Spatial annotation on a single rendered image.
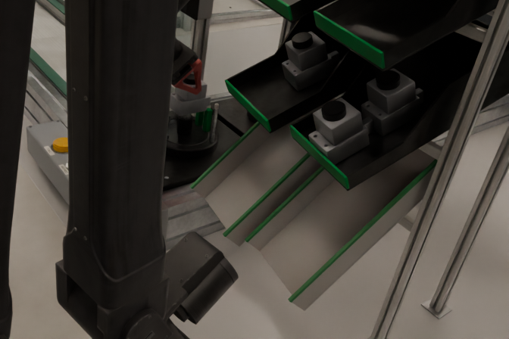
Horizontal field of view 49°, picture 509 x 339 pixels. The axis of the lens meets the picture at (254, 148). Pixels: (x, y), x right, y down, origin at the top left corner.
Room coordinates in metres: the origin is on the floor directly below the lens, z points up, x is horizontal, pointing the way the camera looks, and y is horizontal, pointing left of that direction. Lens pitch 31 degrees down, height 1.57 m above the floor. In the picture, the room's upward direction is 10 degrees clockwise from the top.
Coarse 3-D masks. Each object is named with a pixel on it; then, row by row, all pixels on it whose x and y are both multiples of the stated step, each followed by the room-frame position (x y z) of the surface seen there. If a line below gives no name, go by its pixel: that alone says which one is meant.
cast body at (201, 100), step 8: (184, 80) 0.97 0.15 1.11; (192, 80) 0.97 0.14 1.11; (176, 88) 0.98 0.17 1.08; (176, 96) 0.97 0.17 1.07; (184, 96) 0.96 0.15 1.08; (192, 96) 0.97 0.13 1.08; (200, 96) 0.98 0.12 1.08; (208, 96) 1.02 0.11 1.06; (176, 104) 0.96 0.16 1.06; (184, 104) 0.95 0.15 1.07; (192, 104) 0.97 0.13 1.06; (200, 104) 0.98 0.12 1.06; (208, 104) 1.01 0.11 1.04; (176, 112) 0.95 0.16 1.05; (184, 112) 0.96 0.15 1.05; (192, 112) 0.97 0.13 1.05
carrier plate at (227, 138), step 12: (228, 132) 1.05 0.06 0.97; (228, 144) 1.00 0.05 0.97; (168, 156) 0.92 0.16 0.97; (216, 156) 0.95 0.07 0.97; (168, 168) 0.87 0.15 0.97; (180, 168) 0.88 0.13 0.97; (192, 168) 0.89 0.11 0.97; (204, 168) 0.90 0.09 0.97; (168, 180) 0.84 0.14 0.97; (180, 180) 0.84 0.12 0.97; (192, 180) 0.86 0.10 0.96
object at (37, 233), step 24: (24, 192) 0.87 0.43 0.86; (24, 216) 0.80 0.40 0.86; (48, 216) 0.81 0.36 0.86; (24, 240) 0.74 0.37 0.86; (48, 240) 0.75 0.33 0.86; (24, 264) 0.68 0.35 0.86; (48, 264) 0.69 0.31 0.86; (24, 288) 0.63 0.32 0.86; (48, 288) 0.64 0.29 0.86; (24, 312) 0.58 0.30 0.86; (48, 312) 0.59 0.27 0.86; (24, 336) 0.54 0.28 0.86; (48, 336) 0.55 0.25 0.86; (72, 336) 0.56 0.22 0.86
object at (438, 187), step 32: (288, 32) 0.85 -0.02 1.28; (480, 64) 0.63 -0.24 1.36; (480, 96) 0.62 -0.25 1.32; (448, 160) 0.62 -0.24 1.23; (480, 192) 0.75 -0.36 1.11; (416, 224) 0.63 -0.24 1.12; (480, 224) 0.75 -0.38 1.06; (416, 256) 0.62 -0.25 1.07; (448, 288) 0.74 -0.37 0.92; (384, 320) 0.62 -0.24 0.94
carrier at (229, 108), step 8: (224, 104) 1.17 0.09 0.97; (232, 104) 1.18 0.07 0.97; (240, 104) 1.19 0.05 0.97; (224, 112) 1.14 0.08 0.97; (232, 112) 1.14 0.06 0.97; (240, 112) 1.15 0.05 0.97; (248, 112) 1.13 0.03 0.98; (224, 120) 1.11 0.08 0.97; (232, 120) 1.10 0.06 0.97; (240, 120) 1.11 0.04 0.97; (248, 120) 1.12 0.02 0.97; (256, 120) 1.11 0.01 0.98; (232, 128) 1.09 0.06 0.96; (240, 128) 1.08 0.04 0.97; (248, 128) 1.08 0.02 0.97; (240, 136) 1.06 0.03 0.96
